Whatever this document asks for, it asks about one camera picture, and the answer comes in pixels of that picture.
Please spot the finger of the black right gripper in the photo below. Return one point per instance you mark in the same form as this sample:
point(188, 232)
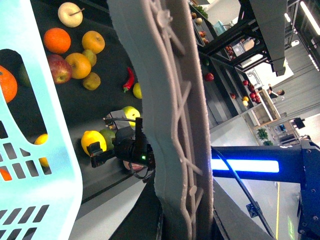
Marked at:
point(98, 157)

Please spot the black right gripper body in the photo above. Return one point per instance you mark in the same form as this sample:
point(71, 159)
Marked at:
point(132, 146)

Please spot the light blue shopping basket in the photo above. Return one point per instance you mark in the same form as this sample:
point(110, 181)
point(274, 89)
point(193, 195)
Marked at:
point(42, 200)

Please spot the blue lit robot arm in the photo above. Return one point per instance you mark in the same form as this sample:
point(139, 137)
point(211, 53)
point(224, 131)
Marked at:
point(266, 163)

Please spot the dark green avocado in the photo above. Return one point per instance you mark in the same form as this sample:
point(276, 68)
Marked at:
point(108, 135)

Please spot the green apple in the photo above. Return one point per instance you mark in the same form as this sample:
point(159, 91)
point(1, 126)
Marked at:
point(131, 112)

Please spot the yellow green pear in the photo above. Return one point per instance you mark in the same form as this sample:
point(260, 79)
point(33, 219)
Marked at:
point(137, 91)

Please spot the red chili pepper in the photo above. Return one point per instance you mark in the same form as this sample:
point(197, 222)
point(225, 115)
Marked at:
point(130, 80)

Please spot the olive kiwi lower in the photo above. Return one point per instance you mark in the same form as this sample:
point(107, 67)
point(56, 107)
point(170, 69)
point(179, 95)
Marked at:
point(91, 82)

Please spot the olive kiwi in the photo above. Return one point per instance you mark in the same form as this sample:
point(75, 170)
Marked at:
point(92, 57)
point(91, 82)

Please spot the yellow orange apple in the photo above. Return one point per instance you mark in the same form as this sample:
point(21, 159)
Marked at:
point(80, 65)

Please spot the red apple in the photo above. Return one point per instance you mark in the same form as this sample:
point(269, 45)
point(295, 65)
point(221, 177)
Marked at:
point(60, 69)

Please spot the olive kiwi upper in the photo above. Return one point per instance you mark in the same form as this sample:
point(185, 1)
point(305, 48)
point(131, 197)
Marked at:
point(92, 57)

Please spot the large orange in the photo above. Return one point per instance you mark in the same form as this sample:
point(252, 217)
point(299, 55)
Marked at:
point(9, 84)

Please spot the orange near red apple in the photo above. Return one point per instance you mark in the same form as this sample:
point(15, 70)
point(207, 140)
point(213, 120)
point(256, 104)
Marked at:
point(57, 40)

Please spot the cream white apple with stem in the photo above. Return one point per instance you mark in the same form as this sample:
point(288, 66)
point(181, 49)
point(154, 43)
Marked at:
point(70, 14)

